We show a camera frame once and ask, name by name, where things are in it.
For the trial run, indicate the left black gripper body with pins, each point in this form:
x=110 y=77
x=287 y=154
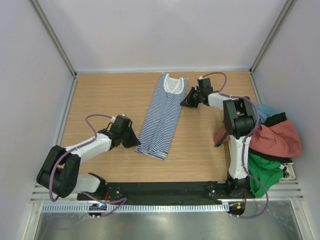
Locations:
x=123 y=133

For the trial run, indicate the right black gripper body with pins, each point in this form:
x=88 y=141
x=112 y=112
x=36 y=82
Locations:
x=200 y=93

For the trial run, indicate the blue white striped tank top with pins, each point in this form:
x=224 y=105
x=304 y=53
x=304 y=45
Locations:
x=162 y=116

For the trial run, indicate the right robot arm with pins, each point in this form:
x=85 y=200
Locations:
x=240 y=121

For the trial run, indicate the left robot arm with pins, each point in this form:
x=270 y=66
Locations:
x=60 y=172

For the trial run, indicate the teal tank top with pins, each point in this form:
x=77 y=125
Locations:
x=265 y=111

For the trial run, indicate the black tank top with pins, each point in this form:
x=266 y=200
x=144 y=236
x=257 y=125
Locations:
x=275 y=119

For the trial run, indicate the red tank top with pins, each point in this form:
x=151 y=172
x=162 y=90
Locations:
x=281 y=140

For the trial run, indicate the green tank top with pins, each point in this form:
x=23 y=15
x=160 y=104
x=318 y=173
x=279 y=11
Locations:
x=268 y=172

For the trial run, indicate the white plastic tray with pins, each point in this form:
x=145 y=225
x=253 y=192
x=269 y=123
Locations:
x=288 y=172

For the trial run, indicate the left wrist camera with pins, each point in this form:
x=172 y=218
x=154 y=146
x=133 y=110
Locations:
x=118 y=117

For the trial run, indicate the slotted cable duct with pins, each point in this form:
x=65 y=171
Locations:
x=91 y=207

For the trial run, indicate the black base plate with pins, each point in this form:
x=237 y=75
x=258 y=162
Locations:
x=168 y=193

